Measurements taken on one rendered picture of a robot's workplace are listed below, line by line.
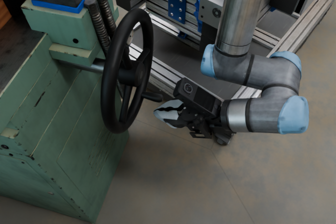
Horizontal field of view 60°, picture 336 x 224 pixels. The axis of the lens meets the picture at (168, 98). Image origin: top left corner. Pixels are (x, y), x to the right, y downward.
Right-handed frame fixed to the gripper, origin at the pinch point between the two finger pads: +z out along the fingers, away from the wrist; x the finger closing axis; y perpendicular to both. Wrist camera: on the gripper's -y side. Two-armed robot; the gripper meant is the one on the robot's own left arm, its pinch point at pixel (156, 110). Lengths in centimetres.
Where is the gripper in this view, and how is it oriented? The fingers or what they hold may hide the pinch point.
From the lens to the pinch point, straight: 75.7
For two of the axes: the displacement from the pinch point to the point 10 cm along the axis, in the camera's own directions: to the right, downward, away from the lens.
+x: 3.2, -8.0, 5.1
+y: 4.6, 6.1, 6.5
